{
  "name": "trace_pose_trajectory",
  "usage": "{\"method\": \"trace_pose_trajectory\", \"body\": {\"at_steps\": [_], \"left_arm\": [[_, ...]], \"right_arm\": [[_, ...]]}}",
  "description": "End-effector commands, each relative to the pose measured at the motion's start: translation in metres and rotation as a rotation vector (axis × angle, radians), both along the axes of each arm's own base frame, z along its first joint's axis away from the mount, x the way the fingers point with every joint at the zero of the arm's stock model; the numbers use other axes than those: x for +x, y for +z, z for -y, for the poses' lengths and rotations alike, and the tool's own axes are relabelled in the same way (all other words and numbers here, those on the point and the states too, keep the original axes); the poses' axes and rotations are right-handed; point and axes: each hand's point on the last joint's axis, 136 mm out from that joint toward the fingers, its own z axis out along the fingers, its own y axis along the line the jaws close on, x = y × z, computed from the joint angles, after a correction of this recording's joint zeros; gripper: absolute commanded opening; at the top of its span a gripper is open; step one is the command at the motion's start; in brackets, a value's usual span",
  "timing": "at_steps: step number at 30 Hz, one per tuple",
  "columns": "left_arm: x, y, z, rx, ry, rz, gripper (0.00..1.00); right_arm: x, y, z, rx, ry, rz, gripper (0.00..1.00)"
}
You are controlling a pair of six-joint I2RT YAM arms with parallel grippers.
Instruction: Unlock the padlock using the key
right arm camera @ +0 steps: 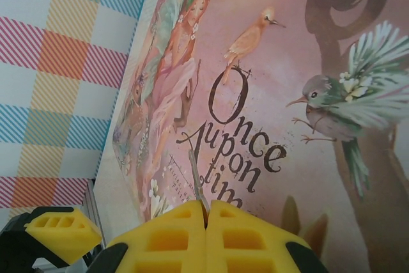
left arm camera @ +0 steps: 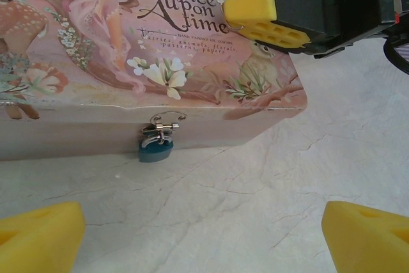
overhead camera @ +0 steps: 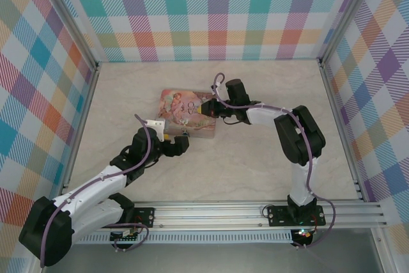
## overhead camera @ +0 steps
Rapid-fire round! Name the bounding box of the aluminium frame post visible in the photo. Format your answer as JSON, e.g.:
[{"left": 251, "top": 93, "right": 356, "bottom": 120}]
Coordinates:
[
  {"left": 318, "top": 0, "right": 378, "bottom": 65},
  {"left": 40, "top": 0, "right": 100, "bottom": 70}
]

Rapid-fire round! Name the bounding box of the small circuit board with LEDs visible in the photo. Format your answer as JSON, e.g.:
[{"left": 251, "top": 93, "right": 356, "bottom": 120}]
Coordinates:
[{"left": 291, "top": 227, "right": 313, "bottom": 246}]

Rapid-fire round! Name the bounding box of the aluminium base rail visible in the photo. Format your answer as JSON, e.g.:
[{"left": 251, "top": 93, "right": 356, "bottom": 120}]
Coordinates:
[{"left": 62, "top": 200, "right": 385, "bottom": 230}]

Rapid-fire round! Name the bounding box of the aluminium side rail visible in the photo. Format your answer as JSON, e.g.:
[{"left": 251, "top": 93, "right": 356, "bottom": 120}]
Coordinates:
[
  {"left": 318, "top": 58, "right": 366, "bottom": 204},
  {"left": 61, "top": 61, "right": 101, "bottom": 191}
]

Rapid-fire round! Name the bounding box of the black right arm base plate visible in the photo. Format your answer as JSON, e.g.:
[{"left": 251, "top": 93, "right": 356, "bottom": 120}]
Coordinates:
[{"left": 267, "top": 203, "right": 325, "bottom": 228}]

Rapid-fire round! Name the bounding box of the white slotted cable duct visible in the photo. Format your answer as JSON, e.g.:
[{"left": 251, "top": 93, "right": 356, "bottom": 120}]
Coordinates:
[{"left": 76, "top": 230, "right": 295, "bottom": 246}]

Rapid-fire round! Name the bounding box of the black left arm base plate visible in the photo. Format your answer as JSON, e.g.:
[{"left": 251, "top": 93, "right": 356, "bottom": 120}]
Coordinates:
[{"left": 127, "top": 207, "right": 156, "bottom": 228}]

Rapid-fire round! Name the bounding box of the pink illustrated fairy-tale mat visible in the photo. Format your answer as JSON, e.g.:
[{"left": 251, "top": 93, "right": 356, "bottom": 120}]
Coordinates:
[{"left": 157, "top": 88, "right": 220, "bottom": 140}]

